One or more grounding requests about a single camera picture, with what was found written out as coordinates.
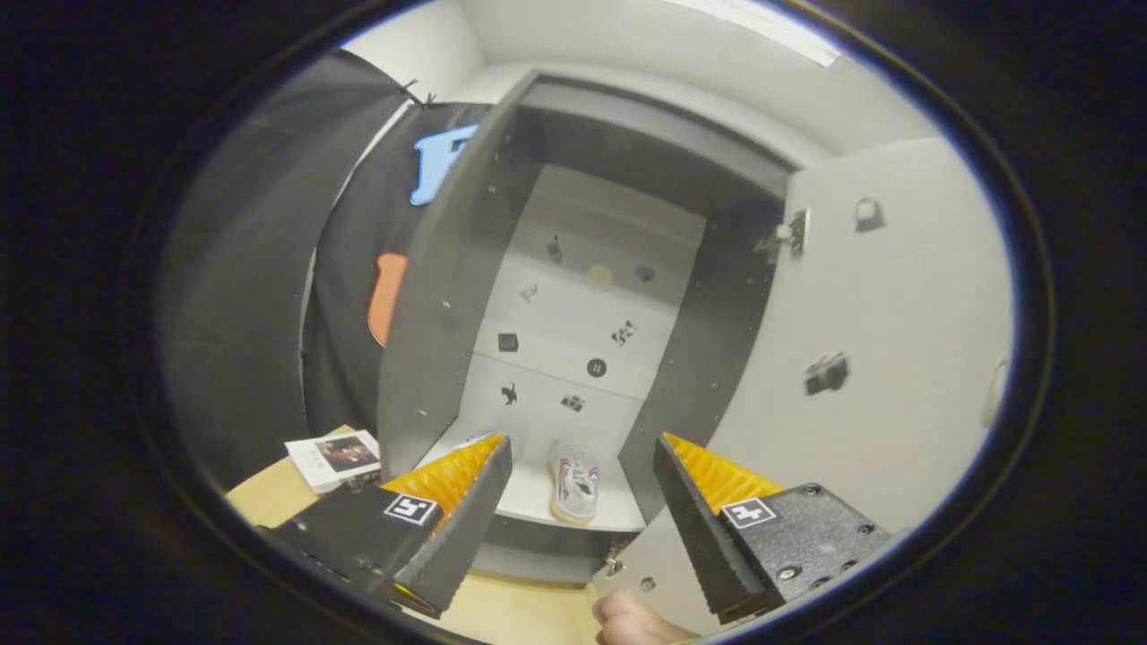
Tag black backdrop cloth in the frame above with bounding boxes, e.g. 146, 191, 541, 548
161, 49, 494, 489

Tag light grey shoe cabinet door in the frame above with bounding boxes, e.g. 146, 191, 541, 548
591, 134, 1018, 637

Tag grey shoe cabinet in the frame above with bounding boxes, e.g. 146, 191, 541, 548
376, 72, 798, 588

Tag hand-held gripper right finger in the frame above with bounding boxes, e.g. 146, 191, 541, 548
652, 434, 897, 625

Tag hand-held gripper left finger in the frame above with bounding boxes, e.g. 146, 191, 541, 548
260, 435, 514, 619

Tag white shoe red blue stripes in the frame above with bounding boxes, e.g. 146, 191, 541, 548
548, 441, 601, 525

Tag white book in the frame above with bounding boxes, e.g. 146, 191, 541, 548
285, 430, 382, 494

